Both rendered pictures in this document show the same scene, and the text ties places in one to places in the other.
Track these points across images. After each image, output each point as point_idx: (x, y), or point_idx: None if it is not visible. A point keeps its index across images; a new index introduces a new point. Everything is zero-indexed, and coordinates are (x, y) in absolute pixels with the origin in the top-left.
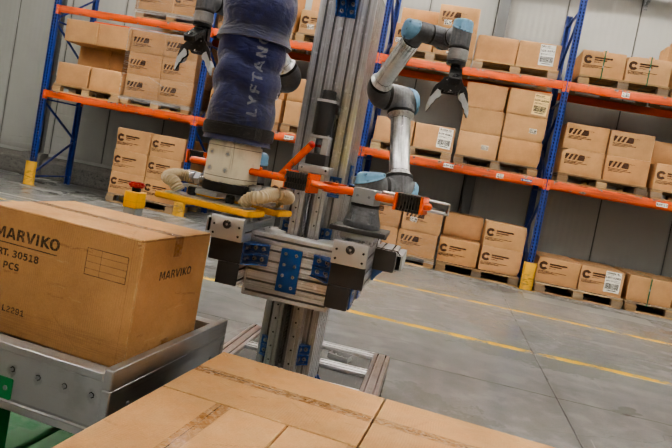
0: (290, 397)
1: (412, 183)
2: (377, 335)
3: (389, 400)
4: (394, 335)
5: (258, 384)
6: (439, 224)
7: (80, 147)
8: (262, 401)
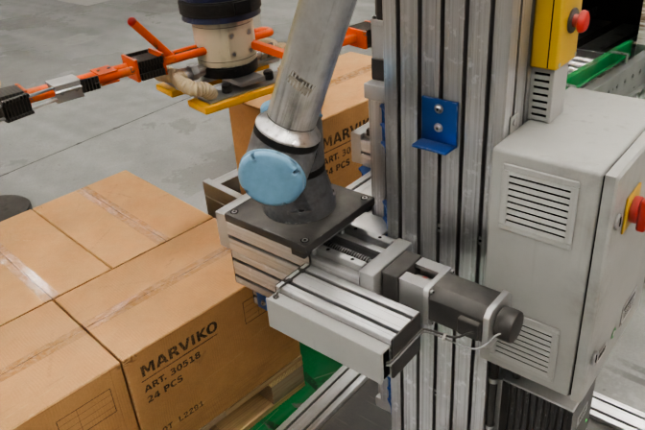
0: (160, 281)
1: (251, 148)
2: None
3: (114, 363)
4: None
5: (197, 267)
6: None
7: None
8: (160, 263)
